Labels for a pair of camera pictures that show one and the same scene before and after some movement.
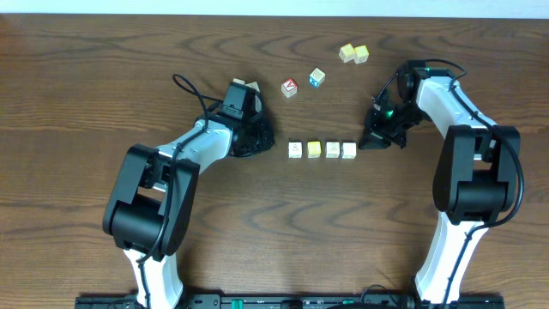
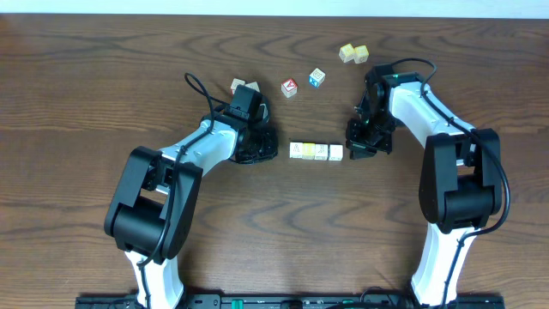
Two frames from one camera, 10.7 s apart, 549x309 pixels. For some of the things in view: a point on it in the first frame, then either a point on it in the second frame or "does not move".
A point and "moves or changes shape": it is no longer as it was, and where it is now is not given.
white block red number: [239, 81] does not move
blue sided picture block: [316, 77] does not move
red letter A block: [289, 87] does not move
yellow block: [313, 149] moves or changes shape
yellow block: [360, 54] does not move
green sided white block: [349, 150] moves or changes shape
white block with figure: [332, 149] → [321, 152]
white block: [295, 149] does not move
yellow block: [346, 52] does not move
